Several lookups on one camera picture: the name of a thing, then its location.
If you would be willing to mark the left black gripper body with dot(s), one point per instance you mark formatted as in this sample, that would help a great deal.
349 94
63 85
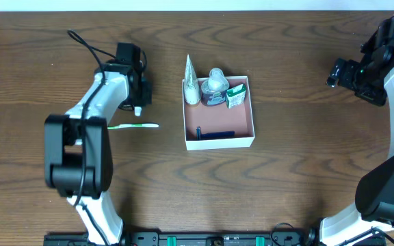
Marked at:
143 94

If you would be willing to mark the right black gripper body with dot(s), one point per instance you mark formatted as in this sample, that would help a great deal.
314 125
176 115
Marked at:
349 73

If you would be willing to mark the Colgate toothpaste tube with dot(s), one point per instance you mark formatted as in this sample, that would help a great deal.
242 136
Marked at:
137 111

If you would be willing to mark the green white toothbrush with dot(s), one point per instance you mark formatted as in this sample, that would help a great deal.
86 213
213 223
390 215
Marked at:
139 125

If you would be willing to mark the white Pantene tube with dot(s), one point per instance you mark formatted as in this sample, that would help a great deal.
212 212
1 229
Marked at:
190 84

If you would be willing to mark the clear blue soap dispenser bottle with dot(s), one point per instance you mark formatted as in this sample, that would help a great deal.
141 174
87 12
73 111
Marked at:
213 90

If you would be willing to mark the small green white box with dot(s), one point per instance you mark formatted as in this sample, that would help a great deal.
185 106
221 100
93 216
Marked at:
235 96

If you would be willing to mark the dark blue razor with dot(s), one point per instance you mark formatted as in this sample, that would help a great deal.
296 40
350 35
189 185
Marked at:
214 135

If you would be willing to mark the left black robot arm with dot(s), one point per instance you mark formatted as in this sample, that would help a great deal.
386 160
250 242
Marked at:
77 154

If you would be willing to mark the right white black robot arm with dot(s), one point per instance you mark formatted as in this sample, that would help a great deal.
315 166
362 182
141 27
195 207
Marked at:
370 218

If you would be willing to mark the white box pink interior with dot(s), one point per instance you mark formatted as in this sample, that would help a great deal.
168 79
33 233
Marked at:
218 119

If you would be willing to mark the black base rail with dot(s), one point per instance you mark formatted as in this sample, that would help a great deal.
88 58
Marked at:
284 236

